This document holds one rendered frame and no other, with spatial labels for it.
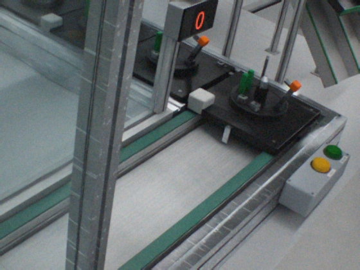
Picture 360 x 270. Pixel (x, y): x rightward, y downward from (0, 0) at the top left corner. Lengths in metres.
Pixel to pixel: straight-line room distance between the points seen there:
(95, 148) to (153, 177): 0.73
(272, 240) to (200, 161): 0.23
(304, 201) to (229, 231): 0.22
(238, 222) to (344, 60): 0.71
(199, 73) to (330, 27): 0.40
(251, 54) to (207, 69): 0.42
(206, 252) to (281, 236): 0.27
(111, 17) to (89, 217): 0.20
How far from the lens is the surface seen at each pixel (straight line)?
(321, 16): 1.67
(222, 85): 1.49
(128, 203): 1.16
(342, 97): 1.86
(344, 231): 1.34
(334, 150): 1.37
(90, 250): 0.59
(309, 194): 1.23
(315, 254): 1.26
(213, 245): 1.05
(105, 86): 0.47
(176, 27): 1.18
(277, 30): 1.96
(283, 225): 1.29
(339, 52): 1.68
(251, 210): 1.14
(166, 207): 1.17
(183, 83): 1.46
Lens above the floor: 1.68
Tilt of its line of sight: 34 degrees down
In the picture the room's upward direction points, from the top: 12 degrees clockwise
